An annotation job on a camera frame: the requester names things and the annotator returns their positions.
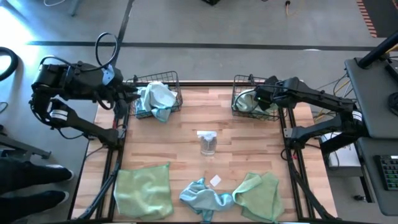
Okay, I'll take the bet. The white box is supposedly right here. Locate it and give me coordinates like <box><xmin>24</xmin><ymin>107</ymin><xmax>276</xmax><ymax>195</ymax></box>
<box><xmin>320</xmin><ymin>132</ymin><xmax>361</xmax><ymax>169</ymax></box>

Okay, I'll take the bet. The clear plastic cup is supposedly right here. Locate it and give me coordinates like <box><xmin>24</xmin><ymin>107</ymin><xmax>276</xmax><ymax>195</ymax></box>
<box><xmin>196</xmin><ymin>130</ymin><xmax>218</xmax><ymax>156</ymax></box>

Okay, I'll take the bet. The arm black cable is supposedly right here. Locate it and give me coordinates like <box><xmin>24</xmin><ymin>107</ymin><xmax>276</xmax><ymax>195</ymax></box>
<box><xmin>234</xmin><ymin>84</ymin><xmax>265</xmax><ymax>113</ymax></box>
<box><xmin>95</xmin><ymin>32</ymin><xmax>119</xmax><ymax>68</ymax></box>

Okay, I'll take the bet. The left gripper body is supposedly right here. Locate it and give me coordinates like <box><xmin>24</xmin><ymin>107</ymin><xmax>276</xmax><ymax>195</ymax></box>
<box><xmin>93</xmin><ymin>67</ymin><xmax>128</xmax><ymax>119</ymax></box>

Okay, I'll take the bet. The blue microfiber towel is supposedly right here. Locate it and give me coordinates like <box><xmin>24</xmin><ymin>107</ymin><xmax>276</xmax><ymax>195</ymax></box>
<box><xmin>179</xmin><ymin>174</ymin><xmax>234</xmax><ymax>222</ymax></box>
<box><xmin>136</xmin><ymin>80</ymin><xmax>178</xmax><ymax>123</ymax></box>

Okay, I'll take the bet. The green microfiber towel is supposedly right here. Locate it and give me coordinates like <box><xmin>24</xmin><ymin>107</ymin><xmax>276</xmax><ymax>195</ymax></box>
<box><xmin>232</xmin><ymin>172</ymin><xmax>285</xmax><ymax>223</ymax></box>
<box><xmin>233</xmin><ymin>89</ymin><xmax>280</xmax><ymax>118</ymax></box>
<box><xmin>113</xmin><ymin>164</ymin><xmax>174</xmax><ymax>222</ymax></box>

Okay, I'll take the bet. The person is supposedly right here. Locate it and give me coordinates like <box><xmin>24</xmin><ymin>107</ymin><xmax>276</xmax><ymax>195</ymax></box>
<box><xmin>0</xmin><ymin>157</ymin><xmax>75</xmax><ymax>220</ymax></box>

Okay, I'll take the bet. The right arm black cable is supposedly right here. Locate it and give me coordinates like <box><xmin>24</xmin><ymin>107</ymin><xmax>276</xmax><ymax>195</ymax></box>
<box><xmin>234</xmin><ymin>84</ymin><xmax>265</xmax><ymax>113</ymax></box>

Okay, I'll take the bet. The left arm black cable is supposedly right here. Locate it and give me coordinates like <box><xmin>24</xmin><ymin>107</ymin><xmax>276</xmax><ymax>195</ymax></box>
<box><xmin>95</xmin><ymin>32</ymin><xmax>119</xmax><ymax>68</ymax></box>

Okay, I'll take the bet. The black slanted pole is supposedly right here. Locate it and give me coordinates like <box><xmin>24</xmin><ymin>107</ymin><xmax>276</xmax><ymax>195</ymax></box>
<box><xmin>357</xmin><ymin>30</ymin><xmax>398</xmax><ymax>69</ymax></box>

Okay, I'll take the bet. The black aluminium table frame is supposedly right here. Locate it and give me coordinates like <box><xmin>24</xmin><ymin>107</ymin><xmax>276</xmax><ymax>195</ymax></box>
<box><xmin>68</xmin><ymin>80</ymin><xmax>336</xmax><ymax>224</ymax></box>

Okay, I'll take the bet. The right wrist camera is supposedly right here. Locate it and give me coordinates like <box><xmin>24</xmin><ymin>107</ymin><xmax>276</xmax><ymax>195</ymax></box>
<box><xmin>253</xmin><ymin>89</ymin><xmax>269</xmax><ymax>106</ymax></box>

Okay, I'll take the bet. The black flat device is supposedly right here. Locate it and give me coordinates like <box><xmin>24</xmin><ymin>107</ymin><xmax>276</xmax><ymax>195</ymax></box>
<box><xmin>384</xmin><ymin>58</ymin><xmax>398</xmax><ymax>82</ymax></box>

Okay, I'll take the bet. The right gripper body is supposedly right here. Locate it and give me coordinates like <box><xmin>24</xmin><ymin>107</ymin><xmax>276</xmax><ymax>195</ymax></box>
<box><xmin>261</xmin><ymin>75</ymin><xmax>285</xmax><ymax>111</ymax></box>

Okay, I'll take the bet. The black keyboard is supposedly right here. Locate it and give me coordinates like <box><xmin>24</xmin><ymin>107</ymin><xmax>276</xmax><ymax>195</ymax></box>
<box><xmin>374</xmin><ymin>154</ymin><xmax>398</xmax><ymax>191</ymax></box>

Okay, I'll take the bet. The grey side desk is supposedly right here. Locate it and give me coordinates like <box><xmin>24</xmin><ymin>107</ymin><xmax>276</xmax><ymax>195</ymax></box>
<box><xmin>344</xmin><ymin>57</ymin><xmax>398</xmax><ymax>216</ymax></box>

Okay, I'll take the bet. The black ring hose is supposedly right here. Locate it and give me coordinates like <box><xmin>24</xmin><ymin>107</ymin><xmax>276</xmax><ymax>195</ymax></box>
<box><xmin>0</xmin><ymin>46</ymin><xmax>19</xmax><ymax>82</ymax></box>

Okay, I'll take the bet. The black wire basket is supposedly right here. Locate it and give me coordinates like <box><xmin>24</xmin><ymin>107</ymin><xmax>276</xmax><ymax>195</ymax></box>
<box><xmin>231</xmin><ymin>73</ymin><xmax>287</xmax><ymax>122</ymax></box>
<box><xmin>126</xmin><ymin>70</ymin><xmax>183</xmax><ymax>120</ymax></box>

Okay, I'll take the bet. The grey furniture leg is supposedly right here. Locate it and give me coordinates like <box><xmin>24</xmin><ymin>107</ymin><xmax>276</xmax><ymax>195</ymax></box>
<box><xmin>70</xmin><ymin>0</ymin><xmax>82</xmax><ymax>17</ymax></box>

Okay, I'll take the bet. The dark mat with striped edge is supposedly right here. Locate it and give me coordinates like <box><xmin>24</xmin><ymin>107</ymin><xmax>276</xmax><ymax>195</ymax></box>
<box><xmin>356</xmin><ymin>0</ymin><xmax>398</xmax><ymax>39</ymax></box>

